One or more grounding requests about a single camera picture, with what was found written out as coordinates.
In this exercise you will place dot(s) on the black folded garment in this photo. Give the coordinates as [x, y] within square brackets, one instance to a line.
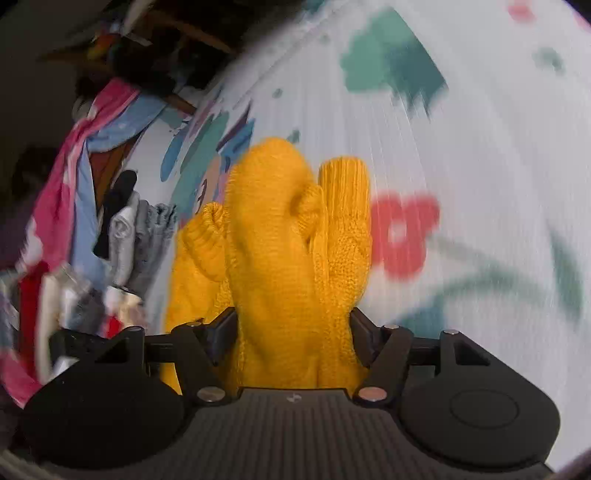
[115, 203]

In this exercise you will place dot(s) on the blue blanket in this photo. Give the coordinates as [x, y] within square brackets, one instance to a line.
[85, 207]

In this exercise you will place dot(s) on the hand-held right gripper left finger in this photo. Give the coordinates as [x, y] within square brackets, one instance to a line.
[226, 332]

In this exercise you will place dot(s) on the dark grey folded garment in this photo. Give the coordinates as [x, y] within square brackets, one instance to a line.
[152, 240]

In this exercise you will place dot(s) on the yellow knit sweater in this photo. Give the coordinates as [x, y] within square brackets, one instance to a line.
[272, 240]

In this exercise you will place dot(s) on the wooden chair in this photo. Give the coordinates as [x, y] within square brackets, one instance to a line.
[198, 34]

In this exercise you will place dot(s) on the light grey folded garment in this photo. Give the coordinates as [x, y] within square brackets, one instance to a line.
[122, 240]

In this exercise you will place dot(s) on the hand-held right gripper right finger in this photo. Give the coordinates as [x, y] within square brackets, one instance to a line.
[362, 330]

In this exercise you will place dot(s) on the pink blanket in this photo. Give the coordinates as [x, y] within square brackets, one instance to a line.
[64, 184]

